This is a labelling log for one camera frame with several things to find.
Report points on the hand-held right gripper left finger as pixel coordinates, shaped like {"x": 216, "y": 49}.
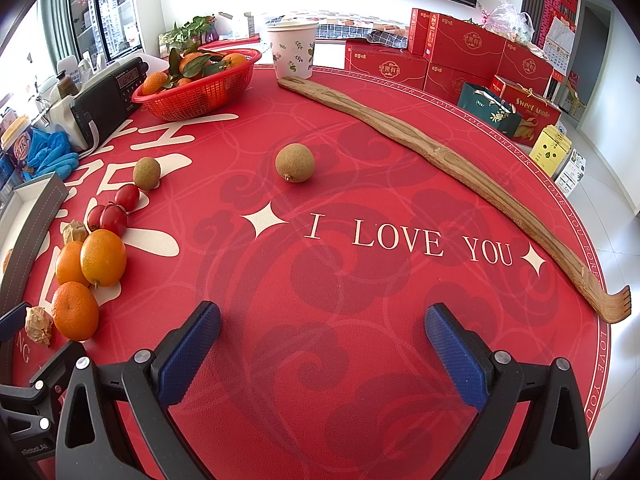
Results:
{"x": 192, "y": 355}

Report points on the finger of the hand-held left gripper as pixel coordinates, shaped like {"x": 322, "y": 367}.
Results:
{"x": 55, "y": 367}
{"x": 12, "y": 322}

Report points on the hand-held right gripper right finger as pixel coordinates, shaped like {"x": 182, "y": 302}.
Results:
{"x": 455, "y": 360}

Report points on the orange kumquat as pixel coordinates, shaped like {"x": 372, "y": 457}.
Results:
{"x": 75, "y": 311}
{"x": 103, "y": 257}
{"x": 69, "y": 264}

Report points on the grey gift box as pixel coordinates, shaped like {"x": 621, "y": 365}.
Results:
{"x": 37, "y": 215}

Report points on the brown kiwi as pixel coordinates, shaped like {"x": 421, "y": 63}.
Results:
{"x": 295, "y": 162}
{"x": 146, "y": 173}

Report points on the red cherry tomato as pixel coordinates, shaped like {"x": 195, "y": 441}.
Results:
{"x": 126, "y": 197}
{"x": 114, "y": 220}
{"x": 94, "y": 217}

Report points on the red printed tablecloth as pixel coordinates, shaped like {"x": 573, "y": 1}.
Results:
{"x": 325, "y": 280}

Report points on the blue rubber gloves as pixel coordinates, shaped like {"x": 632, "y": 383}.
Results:
{"x": 50, "y": 152}

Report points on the blue snack can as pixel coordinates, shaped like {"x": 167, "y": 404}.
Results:
{"x": 15, "y": 147}

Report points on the wooden back scratcher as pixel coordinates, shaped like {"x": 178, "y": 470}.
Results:
{"x": 440, "y": 155}

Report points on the white carton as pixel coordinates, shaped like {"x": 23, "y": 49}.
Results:
{"x": 571, "y": 172}

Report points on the yellow carton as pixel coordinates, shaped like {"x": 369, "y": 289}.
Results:
{"x": 550, "y": 152}

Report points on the black radio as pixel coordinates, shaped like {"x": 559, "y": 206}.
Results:
{"x": 107, "y": 97}

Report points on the green gift bag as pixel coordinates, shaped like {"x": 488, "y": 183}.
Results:
{"x": 487, "y": 110}

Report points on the red plastic basket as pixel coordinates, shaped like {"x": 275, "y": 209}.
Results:
{"x": 200, "y": 95}

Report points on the red apple gift box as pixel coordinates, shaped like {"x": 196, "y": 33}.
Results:
{"x": 535, "y": 110}

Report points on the orange tangerine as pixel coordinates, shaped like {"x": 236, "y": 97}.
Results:
{"x": 183, "y": 82}
{"x": 235, "y": 61}
{"x": 154, "y": 83}
{"x": 190, "y": 62}

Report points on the green tangerine leaves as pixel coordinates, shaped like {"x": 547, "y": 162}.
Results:
{"x": 207, "y": 67}

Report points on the large red gift box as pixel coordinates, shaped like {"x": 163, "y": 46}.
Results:
{"x": 467, "y": 42}

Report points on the floral paper cup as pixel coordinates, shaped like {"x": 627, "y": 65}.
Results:
{"x": 292, "y": 52}

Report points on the green potted plant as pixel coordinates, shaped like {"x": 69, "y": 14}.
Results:
{"x": 190, "y": 30}

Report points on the tall red gift box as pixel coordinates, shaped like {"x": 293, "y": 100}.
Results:
{"x": 417, "y": 32}

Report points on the grey door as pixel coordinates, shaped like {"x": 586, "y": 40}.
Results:
{"x": 592, "y": 60}

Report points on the small white box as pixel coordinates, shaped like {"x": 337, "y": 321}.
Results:
{"x": 253, "y": 24}

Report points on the clear plastic bag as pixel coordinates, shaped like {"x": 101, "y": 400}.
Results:
{"x": 507, "y": 22}

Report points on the checked cloth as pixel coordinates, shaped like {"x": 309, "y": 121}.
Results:
{"x": 360, "y": 27}

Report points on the wall calendar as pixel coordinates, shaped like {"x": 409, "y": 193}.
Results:
{"x": 560, "y": 45}

